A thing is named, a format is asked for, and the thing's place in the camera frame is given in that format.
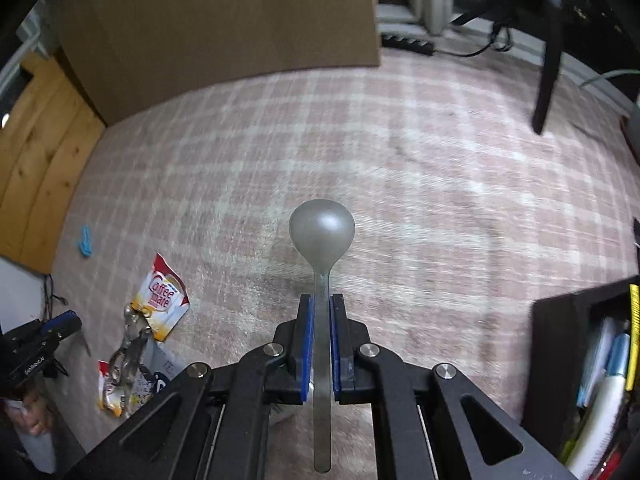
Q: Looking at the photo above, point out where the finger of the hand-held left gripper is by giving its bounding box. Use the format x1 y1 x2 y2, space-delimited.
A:
42 310 83 345

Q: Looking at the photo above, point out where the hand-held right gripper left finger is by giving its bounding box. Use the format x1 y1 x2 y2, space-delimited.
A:
65 294 316 480

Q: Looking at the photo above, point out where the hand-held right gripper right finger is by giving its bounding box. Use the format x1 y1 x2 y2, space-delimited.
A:
330 294 576 480

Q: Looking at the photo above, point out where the grey metal spoon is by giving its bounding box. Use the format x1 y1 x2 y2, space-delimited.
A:
288 198 356 474

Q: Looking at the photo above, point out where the black storage container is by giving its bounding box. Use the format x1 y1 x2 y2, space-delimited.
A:
521 275 640 480

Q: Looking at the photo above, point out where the white tube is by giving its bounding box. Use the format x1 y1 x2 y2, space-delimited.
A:
567 375 628 480

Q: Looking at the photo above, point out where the person's left hand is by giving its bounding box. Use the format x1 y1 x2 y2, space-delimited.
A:
19 387 54 437

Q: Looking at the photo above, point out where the small blue clip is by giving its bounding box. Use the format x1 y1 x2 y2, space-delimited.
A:
75 226 94 259

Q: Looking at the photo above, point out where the small torn creamer packet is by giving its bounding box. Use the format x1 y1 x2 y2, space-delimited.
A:
96 359 157 419

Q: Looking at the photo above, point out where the red and white creamer packet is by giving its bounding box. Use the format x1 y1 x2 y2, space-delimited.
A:
130 252 191 344

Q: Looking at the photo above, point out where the pine plank board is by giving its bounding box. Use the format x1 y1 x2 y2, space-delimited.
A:
0 49 107 275

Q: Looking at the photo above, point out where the plaid blanket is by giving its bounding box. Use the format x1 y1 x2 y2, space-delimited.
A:
47 47 640 480

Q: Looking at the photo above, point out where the black power strip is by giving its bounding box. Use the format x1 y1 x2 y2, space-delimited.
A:
381 33 434 57

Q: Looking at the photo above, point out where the large light wooden board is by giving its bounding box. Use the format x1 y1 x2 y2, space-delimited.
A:
54 0 382 127

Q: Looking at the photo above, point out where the black tripod stand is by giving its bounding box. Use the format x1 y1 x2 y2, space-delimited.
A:
450 0 566 136

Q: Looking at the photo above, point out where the black power strip cable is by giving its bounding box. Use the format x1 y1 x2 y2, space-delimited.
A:
431 19 513 58

